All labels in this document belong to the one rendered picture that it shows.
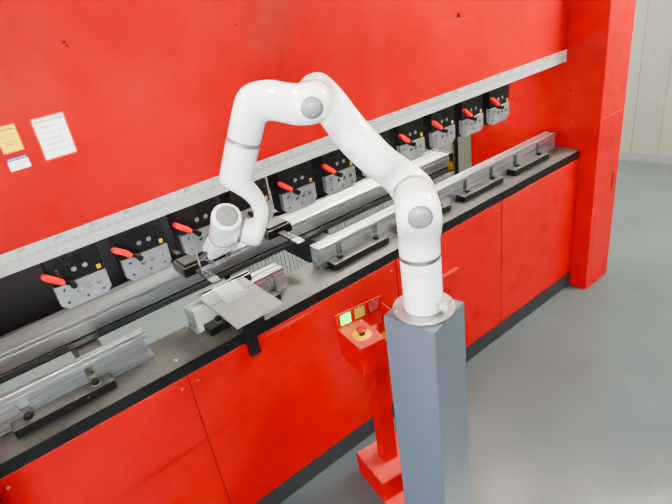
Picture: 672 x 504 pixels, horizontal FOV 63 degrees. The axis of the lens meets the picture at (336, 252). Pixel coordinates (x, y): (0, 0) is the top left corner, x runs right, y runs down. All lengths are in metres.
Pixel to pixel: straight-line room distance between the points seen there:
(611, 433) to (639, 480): 0.25
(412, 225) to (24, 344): 1.37
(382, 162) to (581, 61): 1.96
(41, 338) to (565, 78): 2.75
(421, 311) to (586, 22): 1.99
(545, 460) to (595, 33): 2.04
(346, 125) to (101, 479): 1.34
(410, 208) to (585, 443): 1.61
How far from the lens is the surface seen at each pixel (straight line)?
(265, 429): 2.26
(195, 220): 1.86
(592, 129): 3.29
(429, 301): 1.63
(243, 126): 1.44
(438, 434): 1.89
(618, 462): 2.70
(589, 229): 3.50
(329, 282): 2.15
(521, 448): 2.67
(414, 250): 1.54
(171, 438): 2.04
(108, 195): 1.74
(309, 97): 1.33
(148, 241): 1.82
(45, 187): 1.70
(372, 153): 1.43
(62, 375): 1.92
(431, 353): 1.67
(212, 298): 1.96
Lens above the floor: 1.97
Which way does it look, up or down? 28 degrees down
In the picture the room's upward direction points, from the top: 9 degrees counter-clockwise
